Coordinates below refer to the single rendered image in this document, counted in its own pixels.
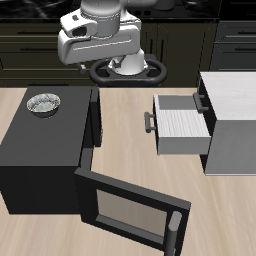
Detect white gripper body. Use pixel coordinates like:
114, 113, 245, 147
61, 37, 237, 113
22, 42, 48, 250
57, 22, 143, 66

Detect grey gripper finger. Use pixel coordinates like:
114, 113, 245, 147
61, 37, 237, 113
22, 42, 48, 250
111, 57, 123, 68
77, 63, 88, 75

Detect grey patterned bowl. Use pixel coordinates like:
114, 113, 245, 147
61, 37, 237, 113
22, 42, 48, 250
26, 92, 62, 120

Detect white cabinet drawer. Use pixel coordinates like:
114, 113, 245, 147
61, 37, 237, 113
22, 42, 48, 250
143, 93, 212, 156

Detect white cabinet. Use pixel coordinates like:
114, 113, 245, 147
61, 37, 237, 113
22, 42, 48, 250
197, 70, 256, 177

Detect dark kitchen cupboards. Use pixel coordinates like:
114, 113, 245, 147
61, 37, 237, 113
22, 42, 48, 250
0, 15, 256, 88

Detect black microwave oven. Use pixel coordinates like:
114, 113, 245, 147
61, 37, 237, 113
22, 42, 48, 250
0, 84, 193, 256

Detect flat black base plate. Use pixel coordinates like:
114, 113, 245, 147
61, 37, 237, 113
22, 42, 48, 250
88, 54, 168, 86

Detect black drawer handle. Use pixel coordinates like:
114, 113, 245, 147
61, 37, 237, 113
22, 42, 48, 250
192, 92, 210, 115

